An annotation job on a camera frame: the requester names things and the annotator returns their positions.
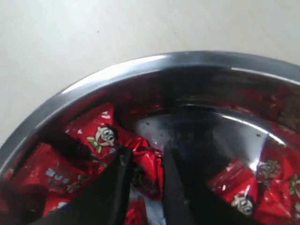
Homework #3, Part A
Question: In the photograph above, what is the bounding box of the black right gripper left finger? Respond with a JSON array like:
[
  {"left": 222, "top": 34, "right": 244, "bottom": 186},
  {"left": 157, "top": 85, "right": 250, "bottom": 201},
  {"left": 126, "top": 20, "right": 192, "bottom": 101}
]
[{"left": 34, "top": 147, "right": 132, "bottom": 225}]

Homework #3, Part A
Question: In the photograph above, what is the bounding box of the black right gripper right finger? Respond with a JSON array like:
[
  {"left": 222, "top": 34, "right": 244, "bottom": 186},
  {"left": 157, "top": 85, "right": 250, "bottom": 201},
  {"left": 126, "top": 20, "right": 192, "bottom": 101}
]
[{"left": 163, "top": 146, "right": 258, "bottom": 225}]

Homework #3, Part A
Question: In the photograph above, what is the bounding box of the red candy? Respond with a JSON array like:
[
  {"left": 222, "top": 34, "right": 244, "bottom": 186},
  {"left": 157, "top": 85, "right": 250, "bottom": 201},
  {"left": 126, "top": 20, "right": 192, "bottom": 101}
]
[
  {"left": 130, "top": 137, "right": 164, "bottom": 201},
  {"left": 65, "top": 102, "right": 133, "bottom": 164},
  {"left": 12, "top": 143, "right": 106, "bottom": 195},
  {"left": 206, "top": 159, "right": 259, "bottom": 217}
]

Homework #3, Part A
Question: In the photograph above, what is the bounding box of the round steel bowl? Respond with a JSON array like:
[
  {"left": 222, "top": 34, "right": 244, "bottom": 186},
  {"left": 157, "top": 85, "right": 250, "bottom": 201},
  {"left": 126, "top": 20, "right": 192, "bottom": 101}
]
[{"left": 0, "top": 50, "right": 300, "bottom": 225}]

